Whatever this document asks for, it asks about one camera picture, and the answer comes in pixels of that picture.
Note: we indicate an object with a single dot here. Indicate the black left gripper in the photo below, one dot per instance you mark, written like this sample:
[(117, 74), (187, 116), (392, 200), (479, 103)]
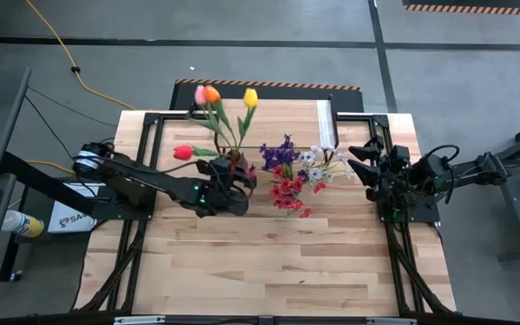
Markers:
[(224, 198)]

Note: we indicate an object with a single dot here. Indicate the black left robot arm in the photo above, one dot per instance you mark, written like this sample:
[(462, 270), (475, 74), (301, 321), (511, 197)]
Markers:
[(142, 180)]

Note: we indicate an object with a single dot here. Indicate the red glass vase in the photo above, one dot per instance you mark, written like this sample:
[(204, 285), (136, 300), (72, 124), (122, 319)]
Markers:
[(236, 162)]

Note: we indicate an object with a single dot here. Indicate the plastic bottle yellow label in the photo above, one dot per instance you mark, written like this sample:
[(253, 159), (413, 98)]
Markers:
[(23, 224)]

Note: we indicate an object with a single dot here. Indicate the orange artificial tulip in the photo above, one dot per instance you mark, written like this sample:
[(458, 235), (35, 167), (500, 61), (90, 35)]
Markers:
[(212, 95)]

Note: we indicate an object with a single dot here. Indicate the white printed box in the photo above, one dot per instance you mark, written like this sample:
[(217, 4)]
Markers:
[(68, 219)]

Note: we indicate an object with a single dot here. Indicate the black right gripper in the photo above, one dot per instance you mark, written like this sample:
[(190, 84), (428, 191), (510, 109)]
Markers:
[(395, 173)]

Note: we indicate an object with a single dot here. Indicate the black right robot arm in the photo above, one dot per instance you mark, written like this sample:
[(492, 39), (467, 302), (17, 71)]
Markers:
[(467, 171)]

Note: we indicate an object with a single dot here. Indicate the red artificial tulip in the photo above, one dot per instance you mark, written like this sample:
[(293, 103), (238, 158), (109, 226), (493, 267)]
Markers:
[(183, 152)]

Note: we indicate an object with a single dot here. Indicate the purple artificial flower bunch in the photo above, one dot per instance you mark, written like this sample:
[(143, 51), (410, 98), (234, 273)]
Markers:
[(280, 155)]

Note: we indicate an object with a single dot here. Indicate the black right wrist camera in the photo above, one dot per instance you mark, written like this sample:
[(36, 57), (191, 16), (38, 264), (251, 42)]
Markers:
[(431, 168)]

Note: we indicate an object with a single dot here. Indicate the white artificial flower bunch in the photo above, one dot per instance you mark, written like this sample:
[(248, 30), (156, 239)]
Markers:
[(316, 173)]

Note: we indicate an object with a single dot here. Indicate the black hazard-striped floor mat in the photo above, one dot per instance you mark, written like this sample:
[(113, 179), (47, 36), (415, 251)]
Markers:
[(287, 92), (467, 8)]

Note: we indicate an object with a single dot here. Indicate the dark grey metal stand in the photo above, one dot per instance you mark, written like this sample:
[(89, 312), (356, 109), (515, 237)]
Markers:
[(39, 180), (517, 203)]

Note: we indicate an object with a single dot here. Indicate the black aluminium rig frame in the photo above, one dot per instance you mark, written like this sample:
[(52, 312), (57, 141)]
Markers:
[(151, 119)]

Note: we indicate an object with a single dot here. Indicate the red artificial flower bunch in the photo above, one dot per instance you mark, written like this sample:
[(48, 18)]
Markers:
[(285, 189)]

